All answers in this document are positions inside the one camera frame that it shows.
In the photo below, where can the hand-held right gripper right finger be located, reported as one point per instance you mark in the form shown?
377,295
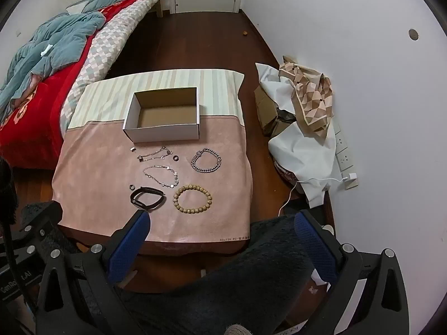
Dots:
316,247

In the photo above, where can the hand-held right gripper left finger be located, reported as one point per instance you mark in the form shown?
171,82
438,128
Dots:
130,247

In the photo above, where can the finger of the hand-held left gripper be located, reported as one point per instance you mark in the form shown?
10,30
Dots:
35,232

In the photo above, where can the black wristband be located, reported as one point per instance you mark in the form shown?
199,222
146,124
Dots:
158,202

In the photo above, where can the white cardboard box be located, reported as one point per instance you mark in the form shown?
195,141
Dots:
160,131

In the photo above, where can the white paper sheet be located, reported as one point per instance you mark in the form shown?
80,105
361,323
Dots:
316,288

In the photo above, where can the black fuzzy cloth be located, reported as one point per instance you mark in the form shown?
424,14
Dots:
7,188

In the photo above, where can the pink and striped cloth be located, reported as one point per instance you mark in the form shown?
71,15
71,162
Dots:
97,181

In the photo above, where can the white charger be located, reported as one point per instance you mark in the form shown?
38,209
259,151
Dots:
352,179

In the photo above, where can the pinkish plastic bag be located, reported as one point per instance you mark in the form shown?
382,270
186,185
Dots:
286,172

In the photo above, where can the white cloth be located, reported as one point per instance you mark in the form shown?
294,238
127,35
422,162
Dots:
303,153

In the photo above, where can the white power strip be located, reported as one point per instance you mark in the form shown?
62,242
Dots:
344,150

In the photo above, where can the beige knitted cloth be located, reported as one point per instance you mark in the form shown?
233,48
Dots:
237,329

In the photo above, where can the bed with red blanket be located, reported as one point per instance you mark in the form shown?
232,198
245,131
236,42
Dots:
38,111

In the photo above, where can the brown cardboard box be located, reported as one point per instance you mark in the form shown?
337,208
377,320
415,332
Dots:
265,108

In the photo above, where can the beige patterned scarf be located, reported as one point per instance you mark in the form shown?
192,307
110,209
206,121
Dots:
310,94

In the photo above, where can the white tissue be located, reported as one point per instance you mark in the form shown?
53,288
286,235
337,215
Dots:
46,50

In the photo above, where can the blue quilt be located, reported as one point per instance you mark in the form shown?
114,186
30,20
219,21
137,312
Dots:
59,42

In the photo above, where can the checked quilt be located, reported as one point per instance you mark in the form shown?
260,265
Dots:
104,49

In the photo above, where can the white pillow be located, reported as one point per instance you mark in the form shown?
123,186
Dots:
78,7

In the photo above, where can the round wall hole cover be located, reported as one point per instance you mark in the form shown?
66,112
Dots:
413,34

